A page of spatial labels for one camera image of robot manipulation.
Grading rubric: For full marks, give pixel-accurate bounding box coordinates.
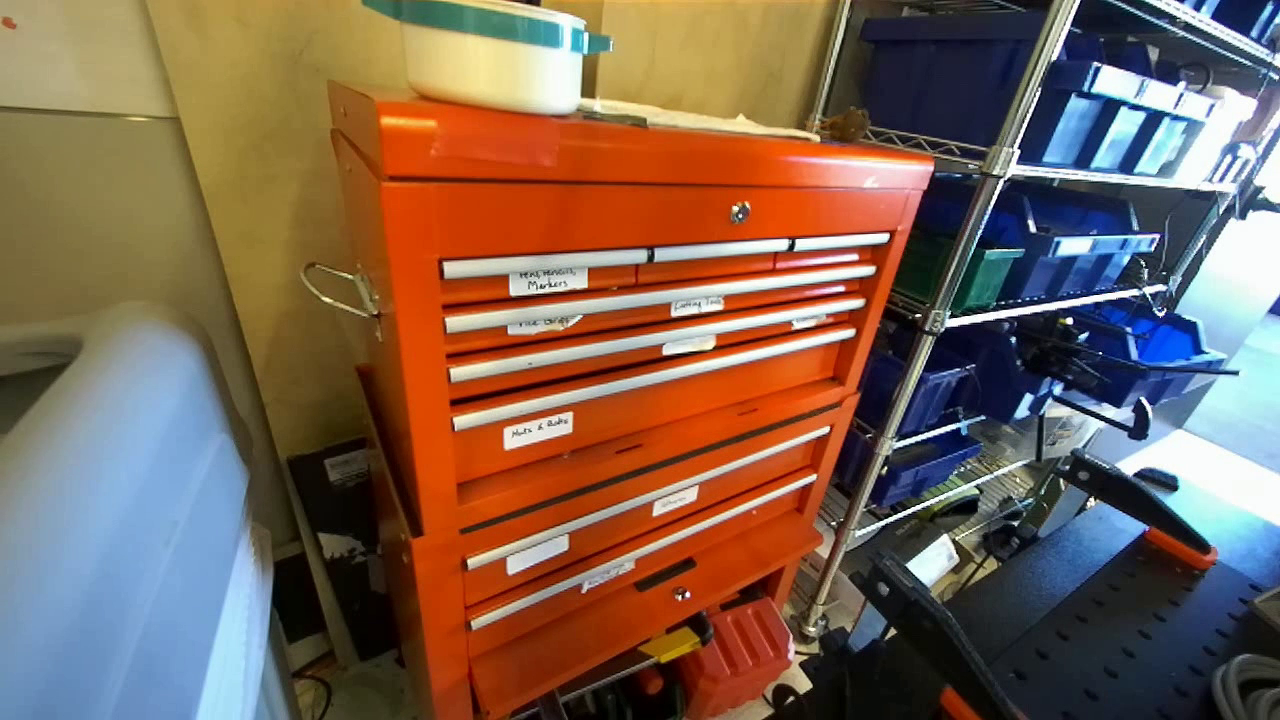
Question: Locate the white pot with teal rim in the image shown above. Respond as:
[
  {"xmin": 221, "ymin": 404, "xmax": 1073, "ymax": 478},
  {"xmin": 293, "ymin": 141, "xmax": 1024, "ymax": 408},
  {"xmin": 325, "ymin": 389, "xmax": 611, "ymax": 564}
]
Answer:
[{"xmin": 359, "ymin": 0, "xmax": 616, "ymax": 121}]

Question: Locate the orange top tool chest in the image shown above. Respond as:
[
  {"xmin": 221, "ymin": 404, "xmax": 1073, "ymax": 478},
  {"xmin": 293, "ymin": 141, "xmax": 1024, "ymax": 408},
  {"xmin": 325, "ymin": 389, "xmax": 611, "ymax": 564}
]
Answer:
[{"xmin": 325, "ymin": 77, "xmax": 938, "ymax": 542}]

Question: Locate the orange bottom roller cabinet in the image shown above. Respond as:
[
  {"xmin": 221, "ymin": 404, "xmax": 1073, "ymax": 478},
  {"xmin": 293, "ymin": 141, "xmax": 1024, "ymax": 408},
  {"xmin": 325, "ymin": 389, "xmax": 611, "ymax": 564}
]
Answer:
[{"xmin": 359, "ymin": 376, "xmax": 865, "ymax": 720}]

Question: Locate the white cloth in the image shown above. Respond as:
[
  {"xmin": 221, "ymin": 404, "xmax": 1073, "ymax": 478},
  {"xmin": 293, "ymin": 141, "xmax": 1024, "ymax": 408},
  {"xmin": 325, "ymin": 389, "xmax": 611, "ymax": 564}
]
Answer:
[{"xmin": 576, "ymin": 94, "xmax": 823, "ymax": 150}]

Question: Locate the blue storage bin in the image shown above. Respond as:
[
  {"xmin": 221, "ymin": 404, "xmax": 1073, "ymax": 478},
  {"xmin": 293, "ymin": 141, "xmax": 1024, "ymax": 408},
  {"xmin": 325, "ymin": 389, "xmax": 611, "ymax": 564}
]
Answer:
[
  {"xmin": 1194, "ymin": 0, "xmax": 1280, "ymax": 45},
  {"xmin": 857, "ymin": 340, "xmax": 982, "ymax": 442},
  {"xmin": 1075, "ymin": 306, "xmax": 1235, "ymax": 408}
]

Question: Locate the yellow tool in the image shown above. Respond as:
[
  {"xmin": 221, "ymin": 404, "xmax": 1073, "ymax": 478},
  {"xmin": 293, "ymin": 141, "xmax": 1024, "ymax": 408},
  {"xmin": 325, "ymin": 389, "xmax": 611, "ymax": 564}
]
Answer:
[{"xmin": 636, "ymin": 623, "xmax": 709, "ymax": 668}]

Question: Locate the red plastic case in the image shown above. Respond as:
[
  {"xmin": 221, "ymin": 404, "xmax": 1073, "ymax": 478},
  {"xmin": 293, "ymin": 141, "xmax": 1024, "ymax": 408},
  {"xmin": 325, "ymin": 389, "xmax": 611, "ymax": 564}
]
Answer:
[{"xmin": 677, "ymin": 597, "xmax": 795, "ymax": 720}]

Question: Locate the green storage bin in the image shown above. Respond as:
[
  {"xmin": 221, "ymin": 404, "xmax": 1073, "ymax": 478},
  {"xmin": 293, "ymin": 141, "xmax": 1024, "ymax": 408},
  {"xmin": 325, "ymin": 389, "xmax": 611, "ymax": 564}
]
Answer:
[{"xmin": 898, "ymin": 231, "xmax": 1027, "ymax": 317}]

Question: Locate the black floor box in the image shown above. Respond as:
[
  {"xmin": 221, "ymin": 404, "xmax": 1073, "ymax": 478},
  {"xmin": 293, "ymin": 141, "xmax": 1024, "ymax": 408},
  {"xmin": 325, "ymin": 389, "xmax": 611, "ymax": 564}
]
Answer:
[{"xmin": 281, "ymin": 437, "xmax": 404, "ymax": 671}]

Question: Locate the small white card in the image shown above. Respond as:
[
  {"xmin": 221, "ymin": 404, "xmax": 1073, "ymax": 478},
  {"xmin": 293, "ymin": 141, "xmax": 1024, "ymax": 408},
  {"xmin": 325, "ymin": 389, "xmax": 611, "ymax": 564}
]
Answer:
[{"xmin": 905, "ymin": 533, "xmax": 963, "ymax": 592}]

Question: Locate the large dark blue bin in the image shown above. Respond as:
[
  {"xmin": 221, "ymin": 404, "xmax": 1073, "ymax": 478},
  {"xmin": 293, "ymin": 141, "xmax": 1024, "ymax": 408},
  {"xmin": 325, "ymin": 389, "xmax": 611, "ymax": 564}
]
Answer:
[{"xmin": 857, "ymin": 14, "xmax": 1047, "ymax": 150}]

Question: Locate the black bar clamp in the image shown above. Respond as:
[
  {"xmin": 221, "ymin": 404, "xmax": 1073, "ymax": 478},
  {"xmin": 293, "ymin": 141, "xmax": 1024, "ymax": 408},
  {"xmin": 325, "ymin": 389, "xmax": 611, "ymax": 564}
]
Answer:
[{"xmin": 1016, "ymin": 317, "xmax": 1246, "ymax": 445}]

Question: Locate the blue bin with white label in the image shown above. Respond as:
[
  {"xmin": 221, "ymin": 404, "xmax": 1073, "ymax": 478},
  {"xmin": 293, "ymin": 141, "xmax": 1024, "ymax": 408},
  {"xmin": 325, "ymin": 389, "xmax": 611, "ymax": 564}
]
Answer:
[
  {"xmin": 996, "ymin": 196, "xmax": 1170, "ymax": 306},
  {"xmin": 1022, "ymin": 56, "xmax": 1225, "ymax": 180}
]

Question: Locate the black and orange workbench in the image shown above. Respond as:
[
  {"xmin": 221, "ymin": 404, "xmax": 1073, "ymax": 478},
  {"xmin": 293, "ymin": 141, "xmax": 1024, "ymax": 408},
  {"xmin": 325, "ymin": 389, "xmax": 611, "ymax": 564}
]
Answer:
[{"xmin": 854, "ymin": 453, "xmax": 1280, "ymax": 720}]

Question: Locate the pale grey plastic tub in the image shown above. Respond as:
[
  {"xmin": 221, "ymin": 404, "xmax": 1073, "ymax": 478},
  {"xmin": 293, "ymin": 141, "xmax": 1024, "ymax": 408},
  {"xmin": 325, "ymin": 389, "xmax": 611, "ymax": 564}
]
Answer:
[{"xmin": 0, "ymin": 301, "xmax": 293, "ymax": 720}]

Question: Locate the white storage bin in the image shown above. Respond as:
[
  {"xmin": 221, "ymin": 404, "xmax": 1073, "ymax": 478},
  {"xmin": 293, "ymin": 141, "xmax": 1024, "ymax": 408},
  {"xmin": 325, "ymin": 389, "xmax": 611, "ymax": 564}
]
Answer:
[{"xmin": 1206, "ymin": 86, "xmax": 1268, "ymax": 188}]

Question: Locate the metal chest side handle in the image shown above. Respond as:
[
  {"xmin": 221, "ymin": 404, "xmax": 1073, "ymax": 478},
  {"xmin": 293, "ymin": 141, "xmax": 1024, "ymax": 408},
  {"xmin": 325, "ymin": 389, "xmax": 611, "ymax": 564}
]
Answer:
[{"xmin": 296, "ymin": 256, "xmax": 388, "ymax": 330}]

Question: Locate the metal wire shelf rack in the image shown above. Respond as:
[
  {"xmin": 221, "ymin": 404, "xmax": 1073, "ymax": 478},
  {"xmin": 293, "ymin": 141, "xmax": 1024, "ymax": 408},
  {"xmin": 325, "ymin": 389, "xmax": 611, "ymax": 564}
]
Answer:
[{"xmin": 795, "ymin": 0, "xmax": 1280, "ymax": 640}]

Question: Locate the grey ribbed hose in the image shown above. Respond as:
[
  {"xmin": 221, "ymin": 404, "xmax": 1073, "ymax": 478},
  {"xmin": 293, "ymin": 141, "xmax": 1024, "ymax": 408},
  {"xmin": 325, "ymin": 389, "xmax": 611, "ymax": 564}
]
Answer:
[{"xmin": 1208, "ymin": 650, "xmax": 1280, "ymax": 720}]

